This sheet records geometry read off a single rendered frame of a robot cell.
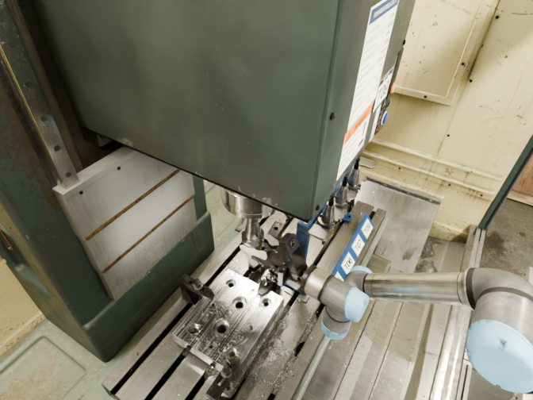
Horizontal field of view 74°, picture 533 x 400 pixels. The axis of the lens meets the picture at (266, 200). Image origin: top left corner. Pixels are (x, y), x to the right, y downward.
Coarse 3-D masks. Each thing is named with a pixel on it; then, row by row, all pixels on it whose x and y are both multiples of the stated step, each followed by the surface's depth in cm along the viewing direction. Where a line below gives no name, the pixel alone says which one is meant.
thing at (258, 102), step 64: (64, 0) 66; (128, 0) 58; (192, 0) 51; (256, 0) 46; (320, 0) 42; (64, 64) 77; (128, 64) 66; (192, 64) 58; (256, 64) 52; (320, 64) 47; (384, 64) 71; (128, 128) 78; (192, 128) 67; (256, 128) 59; (320, 128) 53; (256, 192) 68; (320, 192) 64
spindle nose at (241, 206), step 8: (224, 192) 82; (232, 192) 79; (224, 200) 84; (232, 200) 81; (240, 200) 80; (248, 200) 79; (232, 208) 83; (240, 208) 81; (248, 208) 81; (256, 208) 81; (264, 208) 81; (240, 216) 83; (248, 216) 83; (256, 216) 83; (264, 216) 83
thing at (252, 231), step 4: (248, 220) 93; (252, 220) 93; (256, 220) 94; (248, 224) 94; (252, 224) 94; (256, 224) 94; (248, 228) 95; (252, 228) 94; (256, 228) 95; (248, 232) 95; (252, 232) 95; (256, 232) 95; (260, 232) 98; (248, 236) 96; (252, 236) 96; (256, 236) 96
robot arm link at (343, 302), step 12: (324, 288) 88; (336, 288) 87; (348, 288) 87; (324, 300) 88; (336, 300) 86; (348, 300) 85; (360, 300) 85; (336, 312) 88; (348, 312) 85; (360, 312) 84
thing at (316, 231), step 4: (312, 228) 111; (316, 228) 111; (320, 228) 111; (324, 228) 111; (308, 232) 110; (312, 232) 110; (316, 232) 110; (320, 232) 110; (324, 232) 110; (328, 232) 110; (312, 236) 109; (316, 236) 108; (320, 236) 109; (324, 236) 109; (328, 236) 109; (324, 240) 108
